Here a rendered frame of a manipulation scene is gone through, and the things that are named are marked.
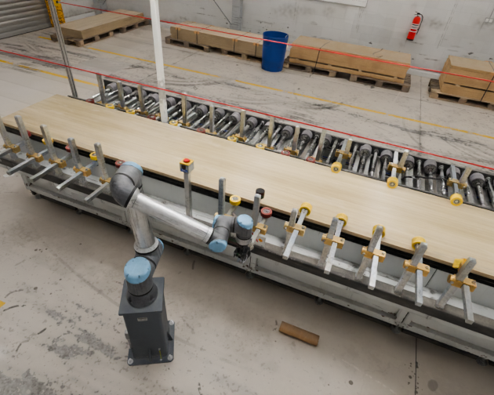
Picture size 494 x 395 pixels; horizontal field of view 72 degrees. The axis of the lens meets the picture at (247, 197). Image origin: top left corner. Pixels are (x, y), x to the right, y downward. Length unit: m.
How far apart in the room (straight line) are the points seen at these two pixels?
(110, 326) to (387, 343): 2.14
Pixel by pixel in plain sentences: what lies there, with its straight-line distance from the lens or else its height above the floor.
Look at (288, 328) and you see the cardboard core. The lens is 2.81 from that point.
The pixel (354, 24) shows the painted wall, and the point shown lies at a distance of 8.99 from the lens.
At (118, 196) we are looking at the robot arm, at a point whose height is 1.40.
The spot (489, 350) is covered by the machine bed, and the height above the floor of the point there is 0.17.
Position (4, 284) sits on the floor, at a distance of 3.52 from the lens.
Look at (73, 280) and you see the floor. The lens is 3.32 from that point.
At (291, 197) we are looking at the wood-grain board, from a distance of 2.55.
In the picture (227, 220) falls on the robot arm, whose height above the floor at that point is 1.18.
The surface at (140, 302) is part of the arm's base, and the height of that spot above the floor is 0.64.
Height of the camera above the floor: 2.47
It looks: 39 degrees down
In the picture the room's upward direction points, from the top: 5 degrees clockwise
